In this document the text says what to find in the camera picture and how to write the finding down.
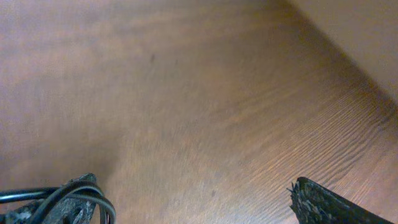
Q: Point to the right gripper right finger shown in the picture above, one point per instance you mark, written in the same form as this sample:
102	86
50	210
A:
312	203

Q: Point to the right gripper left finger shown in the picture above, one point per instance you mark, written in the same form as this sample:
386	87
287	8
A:
68	210

